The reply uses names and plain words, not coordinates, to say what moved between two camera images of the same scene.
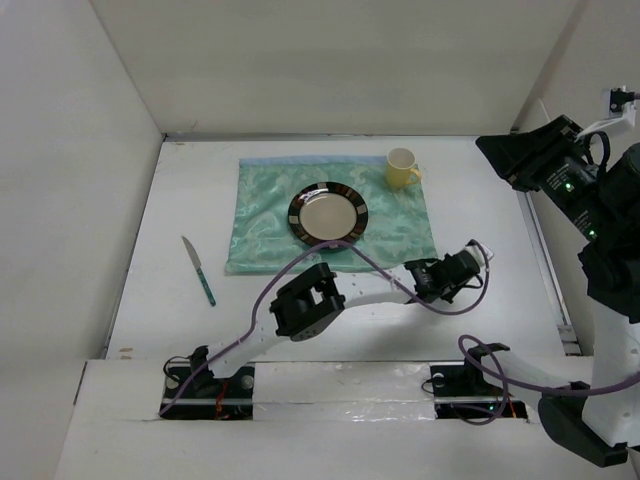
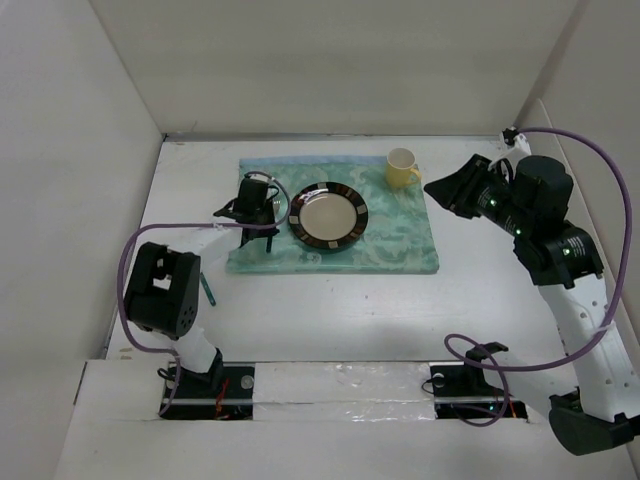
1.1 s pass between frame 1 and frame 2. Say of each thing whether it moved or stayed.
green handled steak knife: stayed
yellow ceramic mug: stayed
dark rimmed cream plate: stayed
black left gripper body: moved
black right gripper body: moved
